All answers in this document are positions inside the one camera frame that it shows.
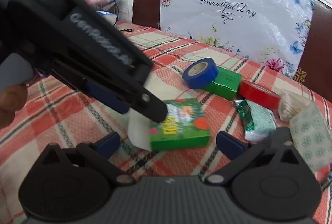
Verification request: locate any black cable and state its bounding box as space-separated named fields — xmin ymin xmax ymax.
xmin=110 ymin=0 xmax=133 ymax=33

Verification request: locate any floral printed plastic bag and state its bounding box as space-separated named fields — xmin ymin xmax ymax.
xmin=158 ymin=0 xmax=316 ymax=79

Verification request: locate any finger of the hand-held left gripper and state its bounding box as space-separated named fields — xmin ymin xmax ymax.
xmin=83 ymin=81 xmax=131 ymax=115
xmin=104 ymin=83 xmax=168 ymax=124

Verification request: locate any small plain green box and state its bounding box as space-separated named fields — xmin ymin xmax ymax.
xmin=202 ymin=66 xmax=243 ymax=101

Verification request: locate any plaid tablecloth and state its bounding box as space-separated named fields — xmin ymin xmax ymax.
xmin=0 ymin=21 xmax=332 ymax=224

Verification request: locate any green white gauze packet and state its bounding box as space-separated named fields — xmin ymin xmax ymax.
xmin=235 ymin=99 xmax=277 ymax=143

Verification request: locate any cotton swab bag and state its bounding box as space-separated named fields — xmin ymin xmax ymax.
xmin=278 ymin=91 xmax=315 ymax=121

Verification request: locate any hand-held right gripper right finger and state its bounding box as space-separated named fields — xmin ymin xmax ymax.
xmin=200 ymin=127 xmax=308 ymax=185

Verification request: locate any green printed cardboard box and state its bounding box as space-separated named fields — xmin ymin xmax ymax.
xmin=128 ymin=99 xmax=211 ymax=152

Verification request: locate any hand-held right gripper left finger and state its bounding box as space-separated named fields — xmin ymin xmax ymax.
xmin=34 ymin=132 xmax=136 ymax=185

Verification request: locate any person's left hand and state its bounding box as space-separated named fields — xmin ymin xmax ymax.
xmin=0 ymin=84 xmax=28 ymax=129

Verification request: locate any red tape roll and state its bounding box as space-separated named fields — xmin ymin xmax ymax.
xmin=239 ymin=80 xmax=282 ymax=111

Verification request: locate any blue tape roll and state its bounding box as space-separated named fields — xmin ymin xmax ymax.
xmin=182 ymin=57 xmax=219 ymax=90

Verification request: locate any white packet with green pattern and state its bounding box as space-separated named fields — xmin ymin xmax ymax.
xmin=289 ymin=103 xmax=332 ymax=173

